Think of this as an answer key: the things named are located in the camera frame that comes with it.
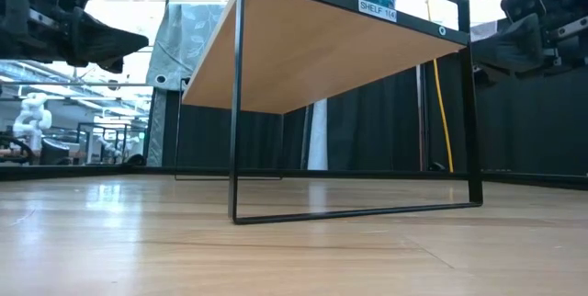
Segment narrow black curtain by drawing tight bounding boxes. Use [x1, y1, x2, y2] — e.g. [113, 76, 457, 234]
[163, 88, 316, 172]

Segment yellow cable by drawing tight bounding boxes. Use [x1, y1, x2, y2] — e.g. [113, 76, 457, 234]
[424, 0, 455, 174]

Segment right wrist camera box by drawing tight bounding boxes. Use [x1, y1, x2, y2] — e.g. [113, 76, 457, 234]
[499, 0, 550, 24]

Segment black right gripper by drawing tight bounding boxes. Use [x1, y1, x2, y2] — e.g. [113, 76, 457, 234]
[470, 0, 588, 88]

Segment grey metal pole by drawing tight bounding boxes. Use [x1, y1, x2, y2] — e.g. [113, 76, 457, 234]
[415, 65, 426, 169]

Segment grey tarp with grommets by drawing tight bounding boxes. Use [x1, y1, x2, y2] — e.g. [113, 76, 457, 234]
[145, 2, 229, 167]

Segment white fabric strip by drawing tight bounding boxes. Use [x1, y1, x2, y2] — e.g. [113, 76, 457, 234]
[306, 98, 328, 171]

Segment wide black curtain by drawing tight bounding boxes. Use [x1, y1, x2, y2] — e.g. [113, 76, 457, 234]
[325, 13, 588, 177]

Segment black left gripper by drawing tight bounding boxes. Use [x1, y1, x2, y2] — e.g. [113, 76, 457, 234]
[0, 0, 150, 75]

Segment black box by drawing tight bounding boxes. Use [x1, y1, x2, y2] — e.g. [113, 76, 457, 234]
[40, 137, 71, 166]

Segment small grey tarp piece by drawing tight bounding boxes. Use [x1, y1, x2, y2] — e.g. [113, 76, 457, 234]
[470, 19, 500, 42]

